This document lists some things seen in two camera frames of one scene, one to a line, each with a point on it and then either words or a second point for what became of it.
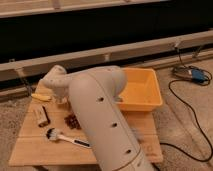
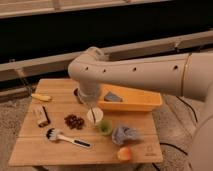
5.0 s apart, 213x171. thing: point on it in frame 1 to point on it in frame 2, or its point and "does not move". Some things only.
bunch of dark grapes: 72,122 does not move
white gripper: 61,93 to 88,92
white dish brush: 52,134 does not move
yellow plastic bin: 142,92 does not move
